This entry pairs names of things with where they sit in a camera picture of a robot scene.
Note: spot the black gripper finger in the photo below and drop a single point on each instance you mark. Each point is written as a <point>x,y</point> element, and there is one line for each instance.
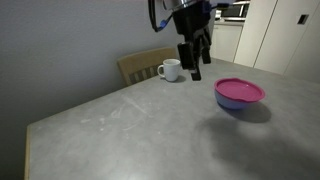
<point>188,58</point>
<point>205,50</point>

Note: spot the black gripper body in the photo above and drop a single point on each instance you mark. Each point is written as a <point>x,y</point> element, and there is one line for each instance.
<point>191,23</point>

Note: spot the pink round plate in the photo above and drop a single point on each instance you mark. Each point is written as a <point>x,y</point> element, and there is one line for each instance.
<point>238,89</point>

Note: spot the blue plastic bowl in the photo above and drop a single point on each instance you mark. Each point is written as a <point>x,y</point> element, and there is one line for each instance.
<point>230,104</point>

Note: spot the white kitchen counter cabinet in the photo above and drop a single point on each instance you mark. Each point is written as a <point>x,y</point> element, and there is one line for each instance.
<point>225,41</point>

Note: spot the white ceramic mug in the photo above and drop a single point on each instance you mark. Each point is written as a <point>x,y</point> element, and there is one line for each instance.
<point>171,71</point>

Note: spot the silver microwave oven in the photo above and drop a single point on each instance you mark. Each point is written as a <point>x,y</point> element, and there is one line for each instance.
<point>235,11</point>

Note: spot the wooden chair with slatted back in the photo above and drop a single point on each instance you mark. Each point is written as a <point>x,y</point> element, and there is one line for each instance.
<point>143,60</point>

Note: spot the tall white cabinet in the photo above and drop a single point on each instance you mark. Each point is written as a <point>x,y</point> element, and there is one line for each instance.
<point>266,36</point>

